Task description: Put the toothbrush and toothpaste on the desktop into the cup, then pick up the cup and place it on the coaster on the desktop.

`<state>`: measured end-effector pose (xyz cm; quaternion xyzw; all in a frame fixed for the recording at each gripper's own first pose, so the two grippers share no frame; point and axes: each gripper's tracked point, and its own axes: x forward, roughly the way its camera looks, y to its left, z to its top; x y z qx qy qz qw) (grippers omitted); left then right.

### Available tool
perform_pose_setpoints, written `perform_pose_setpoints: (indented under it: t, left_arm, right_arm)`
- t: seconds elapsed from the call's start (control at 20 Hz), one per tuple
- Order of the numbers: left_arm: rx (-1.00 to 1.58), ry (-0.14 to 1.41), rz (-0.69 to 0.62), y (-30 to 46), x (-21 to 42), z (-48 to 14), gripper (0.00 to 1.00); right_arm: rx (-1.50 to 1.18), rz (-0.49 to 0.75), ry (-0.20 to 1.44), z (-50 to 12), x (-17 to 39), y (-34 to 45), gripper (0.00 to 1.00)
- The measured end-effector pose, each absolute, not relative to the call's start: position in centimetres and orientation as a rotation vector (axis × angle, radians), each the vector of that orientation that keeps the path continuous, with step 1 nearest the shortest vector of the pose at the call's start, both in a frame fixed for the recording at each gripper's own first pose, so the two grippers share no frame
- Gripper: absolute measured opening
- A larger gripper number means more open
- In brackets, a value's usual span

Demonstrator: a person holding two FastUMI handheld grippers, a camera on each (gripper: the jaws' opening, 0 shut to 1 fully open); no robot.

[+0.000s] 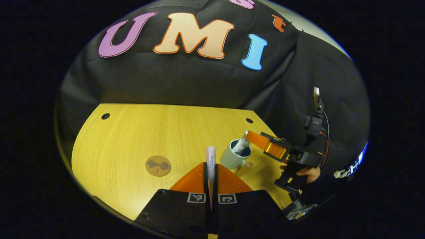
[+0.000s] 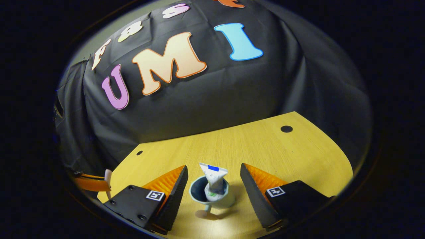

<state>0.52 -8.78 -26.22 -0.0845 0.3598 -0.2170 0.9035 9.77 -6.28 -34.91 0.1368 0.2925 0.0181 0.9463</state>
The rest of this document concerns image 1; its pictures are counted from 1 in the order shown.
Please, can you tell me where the light blue cup wooden handle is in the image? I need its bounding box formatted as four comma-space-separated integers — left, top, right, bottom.
219, 139, 253, 177

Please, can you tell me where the pale pink toothbrush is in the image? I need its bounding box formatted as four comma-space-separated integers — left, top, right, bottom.
206, 146, 216, 212

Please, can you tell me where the white toothpaste tube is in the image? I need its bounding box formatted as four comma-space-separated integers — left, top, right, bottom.
231, 130, 250, 154

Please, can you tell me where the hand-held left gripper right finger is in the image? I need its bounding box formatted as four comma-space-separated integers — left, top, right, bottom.
212, 163, 293, 238

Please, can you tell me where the black backdrop cloth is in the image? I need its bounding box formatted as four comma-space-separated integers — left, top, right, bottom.
55, 0, 371, 199

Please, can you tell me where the round brown coaster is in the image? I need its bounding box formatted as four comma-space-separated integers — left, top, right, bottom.
145, 155, 172, 177

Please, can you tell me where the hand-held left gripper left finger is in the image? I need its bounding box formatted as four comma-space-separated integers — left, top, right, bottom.
134, 162, 213, 238

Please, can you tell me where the red cable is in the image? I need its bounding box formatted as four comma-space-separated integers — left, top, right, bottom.
319, 110, 330, 160

